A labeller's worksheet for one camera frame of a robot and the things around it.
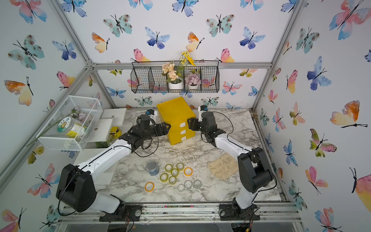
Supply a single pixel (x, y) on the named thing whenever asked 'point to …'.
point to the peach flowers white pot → (174, 82)
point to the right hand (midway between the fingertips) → (192, 118)
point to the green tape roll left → (164, 177)
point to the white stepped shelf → (111, 118)
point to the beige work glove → (223, 166)
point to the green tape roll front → (169, 181)
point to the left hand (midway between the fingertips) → (167, 125)
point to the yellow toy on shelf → (115, 132)
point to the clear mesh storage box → (88, 110)
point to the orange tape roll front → (153, 187)
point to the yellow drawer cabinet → (176, 112)
